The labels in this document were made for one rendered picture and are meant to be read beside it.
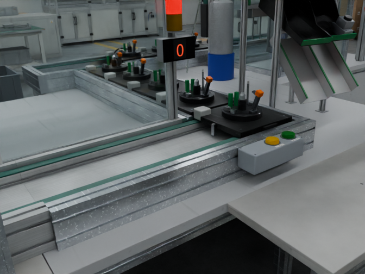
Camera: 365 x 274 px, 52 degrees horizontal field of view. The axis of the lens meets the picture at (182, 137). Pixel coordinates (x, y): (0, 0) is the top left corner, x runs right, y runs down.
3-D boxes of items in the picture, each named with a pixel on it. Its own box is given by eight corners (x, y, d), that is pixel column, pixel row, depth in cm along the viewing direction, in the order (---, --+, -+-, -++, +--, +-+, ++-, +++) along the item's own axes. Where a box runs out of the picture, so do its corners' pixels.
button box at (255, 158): (303, 155, 115) (304, 136, 113) (254, 175, 104) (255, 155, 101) (284, 148, 120) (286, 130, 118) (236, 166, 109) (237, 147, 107)
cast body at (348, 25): (350, 37, 140) (359, 20, 135) (341, 38, 138) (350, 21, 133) (335, 26, 145) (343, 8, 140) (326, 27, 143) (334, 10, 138)
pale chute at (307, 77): (327, 99, 139) (335, 92, 135) (300, 104, 134) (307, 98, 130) (295, 37, 148) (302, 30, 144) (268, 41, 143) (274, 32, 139)
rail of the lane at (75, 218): (313, 147, 130) (316, 117, 126) (58, 251, 83) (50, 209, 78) (300, 142, 134) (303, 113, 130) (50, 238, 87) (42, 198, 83)
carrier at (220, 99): (239, 104, 148) (240, 73, 143) (190, 117, 135) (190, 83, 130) (201, 92, 166) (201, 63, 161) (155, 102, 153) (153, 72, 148)
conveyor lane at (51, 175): (289, 145, 132) (291, 118, 128) (49, 237, 87) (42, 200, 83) (233, 123, 153) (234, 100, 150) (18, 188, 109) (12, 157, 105)
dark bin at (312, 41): (329, 43, 133) (339, 24, 127) (301, 47, 127) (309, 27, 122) (284, 5, 149) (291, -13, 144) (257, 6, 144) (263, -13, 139)
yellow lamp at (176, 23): (185, 30, 117) (185, 13, 116) (172, 31, 115) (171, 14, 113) (176, 29, 121) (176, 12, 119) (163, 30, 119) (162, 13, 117)
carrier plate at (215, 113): (291, 121, 128) (292, 116, 127) (240, 138, 115) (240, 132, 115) (242, 105, 146) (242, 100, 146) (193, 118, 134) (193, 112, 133)
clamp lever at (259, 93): (257, 111, 125) (264, 92, 120) (252, 112, 124) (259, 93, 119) (250, 105, 127) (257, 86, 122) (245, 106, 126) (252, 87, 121)
